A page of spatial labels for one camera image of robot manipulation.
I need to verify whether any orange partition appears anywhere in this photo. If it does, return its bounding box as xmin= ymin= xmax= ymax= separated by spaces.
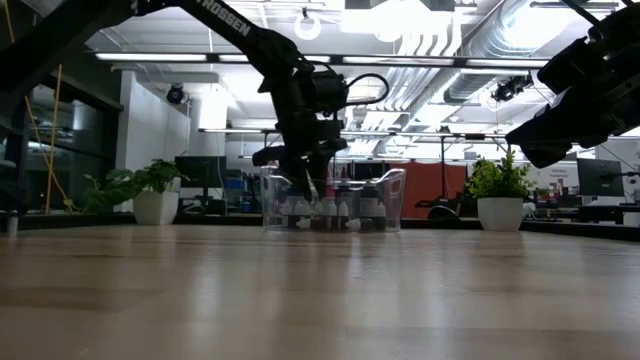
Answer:
xmin=394 ymin=160 xmax=471 ymax=220

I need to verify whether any black computer monitor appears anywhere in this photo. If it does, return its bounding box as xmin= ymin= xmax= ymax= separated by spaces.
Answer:
xmin=576 ymin=157 xmax=626 ymax=198
xmin=173 ymin=155 xmax=229 ymax=190

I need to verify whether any clear plastic bin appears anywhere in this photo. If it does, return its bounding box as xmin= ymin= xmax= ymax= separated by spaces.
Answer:
xmin=259 ymin=165 xmax=407 ymax=234

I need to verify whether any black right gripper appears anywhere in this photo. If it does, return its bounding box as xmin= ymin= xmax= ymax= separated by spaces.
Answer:
xmin=505 ymin=33 xmax=626 ymax=169

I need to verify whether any white ring light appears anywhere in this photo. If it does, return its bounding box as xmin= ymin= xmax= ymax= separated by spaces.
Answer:
xmin=293 ymin=12 xmax=322 ymax=42

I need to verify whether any fern plant in white pot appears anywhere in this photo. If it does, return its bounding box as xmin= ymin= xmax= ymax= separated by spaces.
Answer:
xmin=467 ymin=149 xmax=534 ymax=232

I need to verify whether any broad-leaf plant in white pot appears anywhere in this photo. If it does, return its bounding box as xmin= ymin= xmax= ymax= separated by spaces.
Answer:
xmin=79 ymin=158 xmax=191 ymax=226

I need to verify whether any black mounted camera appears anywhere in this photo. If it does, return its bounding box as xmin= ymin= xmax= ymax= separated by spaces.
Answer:
xmin=489 ymin=73 xmax=535 ymax=104

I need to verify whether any black aluminium frame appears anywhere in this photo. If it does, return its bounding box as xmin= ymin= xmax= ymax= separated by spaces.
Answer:
xmin=0 ymin=212 xmax=640 ymax=242

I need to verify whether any long light bar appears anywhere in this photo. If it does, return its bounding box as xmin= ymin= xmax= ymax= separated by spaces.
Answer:
xmin=94 ymin=49 xmax=551 ymax=71

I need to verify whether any large black food coloring bottle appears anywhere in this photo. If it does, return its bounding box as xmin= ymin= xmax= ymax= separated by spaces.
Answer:
xmin=358 ymin=184 xmax=381 ymax=229

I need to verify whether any yellow extension cable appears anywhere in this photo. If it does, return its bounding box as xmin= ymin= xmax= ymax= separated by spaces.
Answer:
xmin=2 ymin=0 xmax=76 ymax=214

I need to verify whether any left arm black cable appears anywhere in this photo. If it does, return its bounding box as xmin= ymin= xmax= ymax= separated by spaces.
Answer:
xmin=344 ymin=73 xmax=391 ymax=107

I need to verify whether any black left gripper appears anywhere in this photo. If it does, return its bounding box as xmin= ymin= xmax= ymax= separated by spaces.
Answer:
xmin=252 ymin=118 xmax=349 ymax=201

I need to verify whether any grey-capped vial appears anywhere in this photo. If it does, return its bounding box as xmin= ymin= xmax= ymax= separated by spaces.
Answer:
xmin=337 ymin=169 xmax=354 ymax=204

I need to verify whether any black dome camera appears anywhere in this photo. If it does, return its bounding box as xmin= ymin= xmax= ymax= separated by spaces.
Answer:
xmin=165 ymin=83 xmax=187 ymax=106

